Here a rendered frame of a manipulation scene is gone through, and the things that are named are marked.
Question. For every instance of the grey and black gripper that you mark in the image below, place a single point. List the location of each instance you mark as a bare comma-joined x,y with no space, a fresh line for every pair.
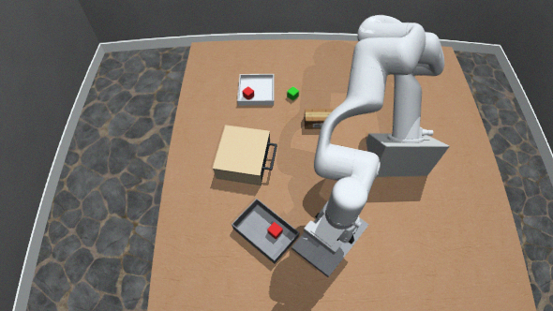
347,235

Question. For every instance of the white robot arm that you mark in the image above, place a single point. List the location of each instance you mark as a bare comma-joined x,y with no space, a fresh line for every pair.
394,49

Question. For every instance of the red block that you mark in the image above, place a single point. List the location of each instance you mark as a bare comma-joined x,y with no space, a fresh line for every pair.
275,230
248,93

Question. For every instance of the green block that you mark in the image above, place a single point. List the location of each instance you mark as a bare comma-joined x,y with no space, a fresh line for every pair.
293,93

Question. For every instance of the brown cardboard box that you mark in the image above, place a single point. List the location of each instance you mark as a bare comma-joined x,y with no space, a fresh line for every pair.
314,117

